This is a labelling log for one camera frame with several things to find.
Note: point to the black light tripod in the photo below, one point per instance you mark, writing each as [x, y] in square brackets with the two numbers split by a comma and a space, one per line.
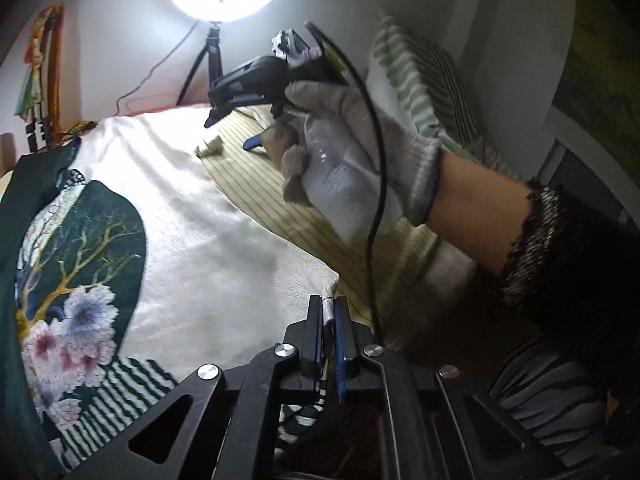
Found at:
[212, 57]

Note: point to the green striped pillow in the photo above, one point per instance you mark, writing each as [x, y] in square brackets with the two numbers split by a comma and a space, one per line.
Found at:
[425, 90]

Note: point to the yellow striped cloth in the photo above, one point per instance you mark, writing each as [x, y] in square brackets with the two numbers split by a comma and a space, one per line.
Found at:
[300, 200]

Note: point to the cream satin cloth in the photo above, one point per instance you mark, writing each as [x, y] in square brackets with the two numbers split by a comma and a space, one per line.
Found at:
[210, 240]

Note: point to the person's right hand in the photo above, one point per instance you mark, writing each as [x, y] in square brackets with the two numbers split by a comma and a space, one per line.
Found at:
[345, 170]

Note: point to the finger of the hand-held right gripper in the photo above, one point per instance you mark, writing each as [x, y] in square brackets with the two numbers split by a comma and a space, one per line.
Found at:
[251, 143]
[212, 118]

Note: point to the person's right forearm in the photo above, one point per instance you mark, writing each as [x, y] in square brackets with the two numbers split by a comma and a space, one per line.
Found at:
[550, 240]

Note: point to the green floral printed blanket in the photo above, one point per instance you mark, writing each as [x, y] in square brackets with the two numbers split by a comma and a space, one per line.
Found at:
[70, 270]

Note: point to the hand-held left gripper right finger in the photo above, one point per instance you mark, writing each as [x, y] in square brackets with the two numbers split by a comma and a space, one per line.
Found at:
[342, 355]

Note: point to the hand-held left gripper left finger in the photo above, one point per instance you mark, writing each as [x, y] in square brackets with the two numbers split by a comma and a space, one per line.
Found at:
[317, 340]

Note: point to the colourful wall poster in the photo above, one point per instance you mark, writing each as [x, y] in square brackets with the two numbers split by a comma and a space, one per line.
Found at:
[42, 60]

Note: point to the black white striped clothing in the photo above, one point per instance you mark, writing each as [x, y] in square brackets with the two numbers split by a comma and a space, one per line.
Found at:
[545, 400]

